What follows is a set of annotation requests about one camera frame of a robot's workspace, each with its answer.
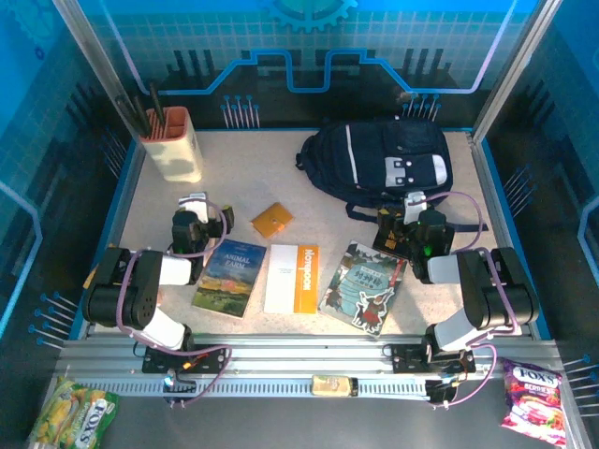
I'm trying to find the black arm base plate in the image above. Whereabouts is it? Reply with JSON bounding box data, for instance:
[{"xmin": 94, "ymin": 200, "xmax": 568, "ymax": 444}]
[
  {"xmin": 141, "ymin": 343, "xmax": 233, "ymax": 375},
  {"xmin": 383, "ymin": 343, "xmax": 476, "ymax": 375}
]

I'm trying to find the small yellow packet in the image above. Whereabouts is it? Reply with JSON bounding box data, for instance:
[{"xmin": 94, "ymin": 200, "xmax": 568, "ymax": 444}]
[{"xmin": 311, "ymin": 373, "xmax": 360, "ymax": 398}]

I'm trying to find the yellow leather card wallet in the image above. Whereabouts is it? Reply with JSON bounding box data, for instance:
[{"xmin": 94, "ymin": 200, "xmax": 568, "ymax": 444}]
[{"xmin": 250, "ymin": 201, "xmax": 295, "ymax": 239}]

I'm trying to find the green Fox's candy bag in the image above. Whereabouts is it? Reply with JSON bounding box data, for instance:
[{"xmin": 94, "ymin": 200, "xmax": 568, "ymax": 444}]
[{"xmin": 26, "ymin": 376, "xmax": 121, "ymax": 449}]

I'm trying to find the aluminium frame post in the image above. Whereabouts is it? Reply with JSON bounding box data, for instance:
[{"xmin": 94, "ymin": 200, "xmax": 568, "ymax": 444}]
[
  {"xmin": 470, "ymin": 0, "xmax": 565, "ymax": 144},
  {"xmin": 51, "ymin": 0, "xmax": 146, "ymax": 155}
]

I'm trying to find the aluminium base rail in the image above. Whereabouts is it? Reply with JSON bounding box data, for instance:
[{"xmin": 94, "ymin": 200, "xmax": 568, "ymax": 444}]
[{"xmin": 55, "ymin": 334, "xmax": 562, "ymax": 398}]

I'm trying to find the illustrated Chinese comic book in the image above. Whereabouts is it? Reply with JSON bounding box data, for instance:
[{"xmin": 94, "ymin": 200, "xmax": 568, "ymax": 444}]
[{"xmin": 316, "ymin": 239, "xmax": 408, "ymax": 339}]

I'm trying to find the black pen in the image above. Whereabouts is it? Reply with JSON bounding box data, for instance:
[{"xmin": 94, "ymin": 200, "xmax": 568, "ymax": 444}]
[
  {"xmin": 132, "ymin": 95, "xmax": 152, "ymax": 138},
  {"xmin": 148, "ymin": 82, "xmax": 166, "ymax": 128}
]

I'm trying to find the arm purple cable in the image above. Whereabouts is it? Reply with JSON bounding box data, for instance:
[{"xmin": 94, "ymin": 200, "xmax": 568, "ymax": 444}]
[
  {"xmin": 423, "ymin": 191, "xmax": 523, "ymax": 408},
  {"xmin": 114, "ymin": 198, "xmax": 234, "ymax": 408}
]

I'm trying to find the navy blue backpack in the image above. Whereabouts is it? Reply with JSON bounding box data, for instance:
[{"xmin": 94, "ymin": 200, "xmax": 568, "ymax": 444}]
[{"xmin": 294, "ymin": 116, "xmax": 489, "ymax": 235}]

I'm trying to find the purple Fox's candy bag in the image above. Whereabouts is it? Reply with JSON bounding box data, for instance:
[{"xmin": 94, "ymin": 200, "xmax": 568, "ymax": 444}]
[{"xmin": 499, "ymin": 357, "xmax": 567, "ymax": 445}]

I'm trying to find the Animal Farm book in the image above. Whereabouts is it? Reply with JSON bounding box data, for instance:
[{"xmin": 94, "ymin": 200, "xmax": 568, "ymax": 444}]
[{"xmin": 191, "ymin": 239, "xmax": 268, "ymax": 320}]

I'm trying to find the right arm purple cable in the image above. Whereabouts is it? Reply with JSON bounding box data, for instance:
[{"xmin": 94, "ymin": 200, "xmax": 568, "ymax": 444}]
[{"xmin": 423, "ymin": 191, "xmax": 523, "ymax": 408}]

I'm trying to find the aluminium side rail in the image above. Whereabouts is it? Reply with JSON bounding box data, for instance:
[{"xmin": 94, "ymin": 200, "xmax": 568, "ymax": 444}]
[
  {"xmin": 467, "ymin": 133, "xmax": 537, "ymax": 338},
  {"xmin": 83, "ymin": 139, "xmax": 146, "ymax": 338}
]

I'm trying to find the orange and white notebook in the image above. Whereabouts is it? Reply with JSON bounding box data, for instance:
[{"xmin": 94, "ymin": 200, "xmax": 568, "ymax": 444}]
[{"xmin": 263, "ymin": 242, "xmax": 320, "ymax": 315}]

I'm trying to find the cream pen holder orange rim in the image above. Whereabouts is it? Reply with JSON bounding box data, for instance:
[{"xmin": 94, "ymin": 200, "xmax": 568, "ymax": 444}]
[{"xmin": 139, "ymin": 106, "xmax": 203, "ymax": 183}]

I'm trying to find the black connector box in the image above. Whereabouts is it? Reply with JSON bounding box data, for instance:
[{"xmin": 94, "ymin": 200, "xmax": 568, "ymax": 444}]
[
  {"xmin": 424, "ymin": 378, "xmax": 459, "ymax": 408},
  {"xmin": 161, "ymin": 371, "xmax": 197, "ymax": 408}
]

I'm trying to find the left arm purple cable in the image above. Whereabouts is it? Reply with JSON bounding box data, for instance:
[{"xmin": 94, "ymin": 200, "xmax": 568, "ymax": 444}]
[{"xmin": 114, "ymin": 198, "xmax": 234, "ymax": 408}]

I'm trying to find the black book with yellow print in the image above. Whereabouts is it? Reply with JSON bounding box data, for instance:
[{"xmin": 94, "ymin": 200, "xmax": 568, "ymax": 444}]
[{"xmin": 372, "ymin": 226, "xmax": 416, "ymax": 262}]

